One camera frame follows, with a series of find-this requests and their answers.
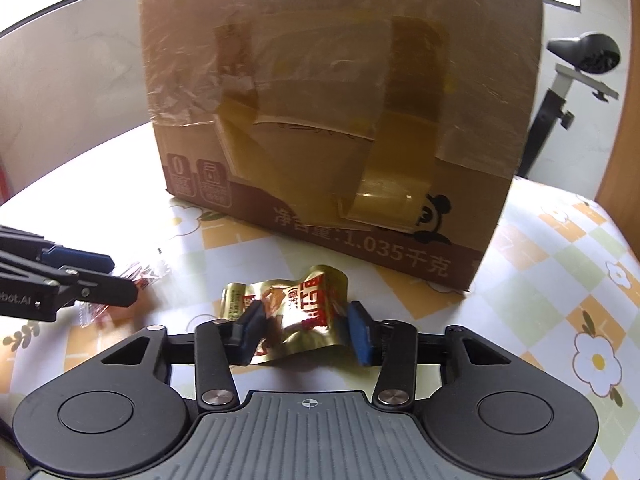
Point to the cardboard box with plastic liner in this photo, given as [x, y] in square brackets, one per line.
[325, 85]

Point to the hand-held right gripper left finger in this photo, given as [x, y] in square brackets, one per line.
[250, 332]

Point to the checkered floral tablecloth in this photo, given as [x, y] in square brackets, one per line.
[550, 270]

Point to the black exercise bike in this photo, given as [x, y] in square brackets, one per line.
[590, 52]

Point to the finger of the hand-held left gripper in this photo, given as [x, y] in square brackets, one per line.
[105, 291]
[75, 258]

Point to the red printed package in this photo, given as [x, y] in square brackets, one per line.
[3, 180]

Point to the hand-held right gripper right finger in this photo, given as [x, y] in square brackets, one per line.
[360, 332]

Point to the clear orange candy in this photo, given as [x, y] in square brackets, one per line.
[147, 275]

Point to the gold foil snack packet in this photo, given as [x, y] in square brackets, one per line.
[300, 315]

